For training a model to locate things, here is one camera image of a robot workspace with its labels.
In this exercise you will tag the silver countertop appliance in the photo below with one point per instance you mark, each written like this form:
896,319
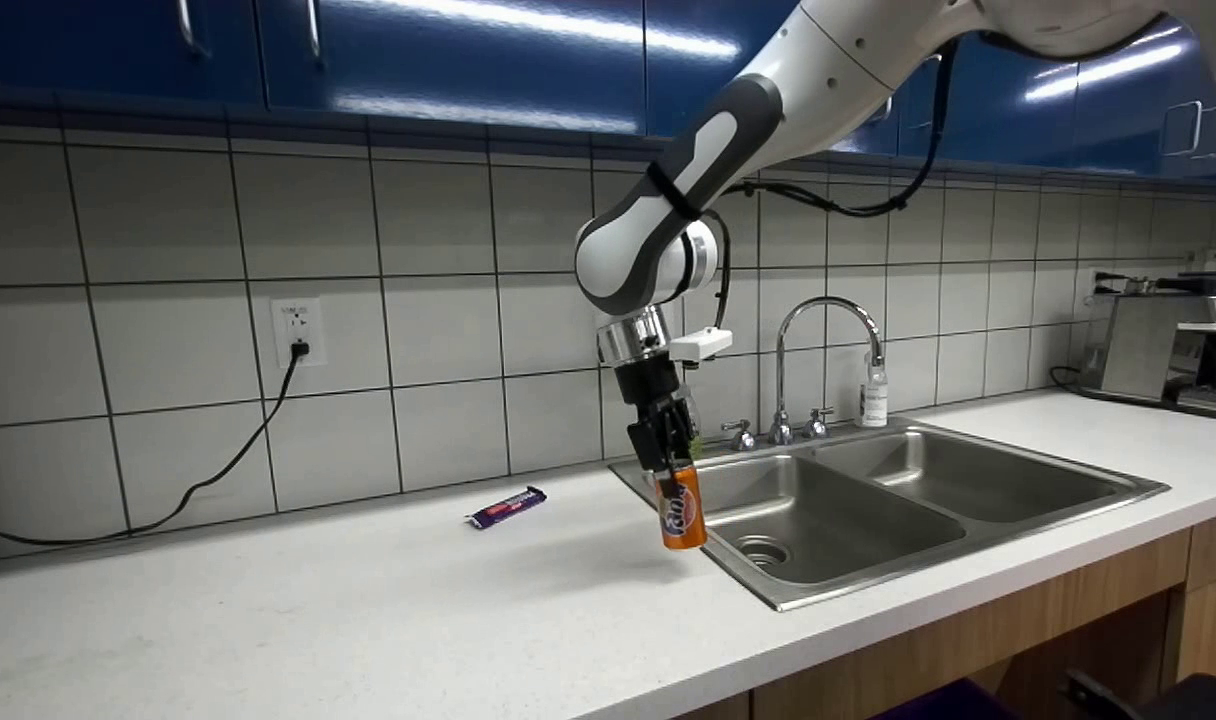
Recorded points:
1151,341

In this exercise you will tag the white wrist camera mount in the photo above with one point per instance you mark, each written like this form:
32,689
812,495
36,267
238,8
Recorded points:
702,347

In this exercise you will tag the blue upper cabinets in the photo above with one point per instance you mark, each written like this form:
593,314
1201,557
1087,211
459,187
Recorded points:
503,54

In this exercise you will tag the wooden lower cabinets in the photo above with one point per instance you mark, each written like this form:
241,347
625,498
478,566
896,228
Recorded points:
1113,585

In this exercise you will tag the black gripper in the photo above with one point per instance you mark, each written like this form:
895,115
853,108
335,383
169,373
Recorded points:
651,393

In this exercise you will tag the purple candy bar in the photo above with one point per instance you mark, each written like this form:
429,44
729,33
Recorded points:
506,509

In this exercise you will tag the black chair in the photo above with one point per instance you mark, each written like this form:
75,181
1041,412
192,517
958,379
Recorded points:
1168,697

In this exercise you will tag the clear soap bottle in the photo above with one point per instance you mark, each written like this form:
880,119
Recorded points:
875,399

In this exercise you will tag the steel double sink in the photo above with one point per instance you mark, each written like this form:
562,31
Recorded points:
931,505

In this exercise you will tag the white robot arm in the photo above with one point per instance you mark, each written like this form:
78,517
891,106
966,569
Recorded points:
792,81

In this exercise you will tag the chrome gooseneck faucet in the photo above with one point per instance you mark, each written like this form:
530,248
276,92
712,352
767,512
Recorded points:
783,360

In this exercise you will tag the white wall outlet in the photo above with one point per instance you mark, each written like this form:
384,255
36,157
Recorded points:
298,327

